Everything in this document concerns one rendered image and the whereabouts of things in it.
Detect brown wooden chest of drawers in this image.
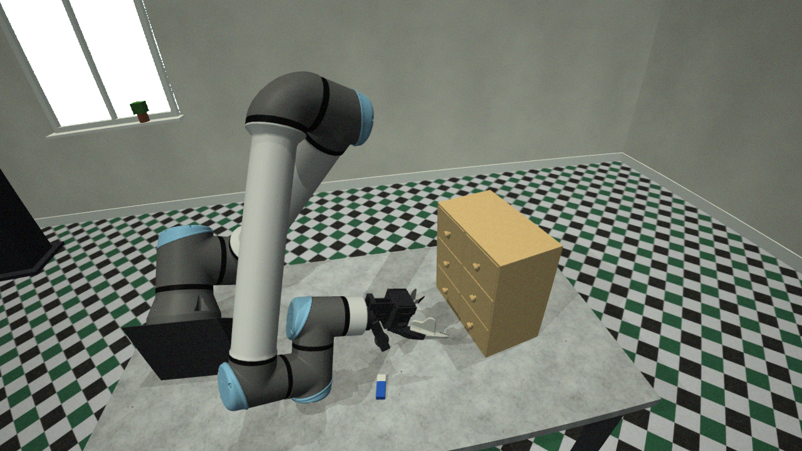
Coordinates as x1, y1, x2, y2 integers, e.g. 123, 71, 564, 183
437, 190, 563, 358

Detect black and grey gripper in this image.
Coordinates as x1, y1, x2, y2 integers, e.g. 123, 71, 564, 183
365, 288, 449, 340

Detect blue and white eraser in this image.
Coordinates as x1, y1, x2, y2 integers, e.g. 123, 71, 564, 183
376, 375, 386, 400

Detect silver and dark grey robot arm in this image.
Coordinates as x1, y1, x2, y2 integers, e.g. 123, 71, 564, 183
146, 71, 374, 411

